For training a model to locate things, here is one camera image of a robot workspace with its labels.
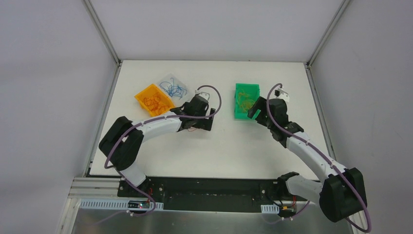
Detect blue cable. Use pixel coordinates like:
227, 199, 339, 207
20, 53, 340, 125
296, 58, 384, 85
159, 76, 188, 98

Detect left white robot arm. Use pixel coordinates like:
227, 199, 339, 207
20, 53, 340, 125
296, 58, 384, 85
98, 94, 218, 197

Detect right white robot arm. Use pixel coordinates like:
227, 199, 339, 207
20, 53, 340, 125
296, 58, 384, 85
247, 97, 367, 222

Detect white translucent plastic bin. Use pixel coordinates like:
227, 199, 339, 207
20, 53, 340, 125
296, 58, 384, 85
156, 73, 188, 100

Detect green plastic bin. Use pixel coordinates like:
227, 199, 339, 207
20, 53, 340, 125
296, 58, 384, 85
234, 83, 260, 120

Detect orange plastic bin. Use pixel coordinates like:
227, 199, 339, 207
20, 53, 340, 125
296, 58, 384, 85
134, 84, 175, 117

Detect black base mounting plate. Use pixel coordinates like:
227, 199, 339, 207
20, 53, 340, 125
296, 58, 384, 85
117, 176, 292, 213

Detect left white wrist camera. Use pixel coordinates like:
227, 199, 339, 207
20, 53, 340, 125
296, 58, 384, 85
195, 90, 210, 103

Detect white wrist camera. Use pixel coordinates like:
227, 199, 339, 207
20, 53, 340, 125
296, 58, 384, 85
195, 90, 210, 103
274, 87, 290, 103

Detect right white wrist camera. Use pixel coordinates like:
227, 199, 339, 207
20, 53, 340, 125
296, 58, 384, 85
274, 87, 290, 103

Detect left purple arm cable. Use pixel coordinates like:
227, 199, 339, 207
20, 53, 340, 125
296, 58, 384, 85
104, 85, 223, 217

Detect right aluminium frame rail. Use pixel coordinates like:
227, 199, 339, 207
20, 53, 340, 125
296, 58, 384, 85
307, 0, 353, 68

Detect aluminium frame rail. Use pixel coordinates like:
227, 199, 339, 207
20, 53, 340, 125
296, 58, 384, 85
82, 0, 121, 67
307, 0, 353, 68

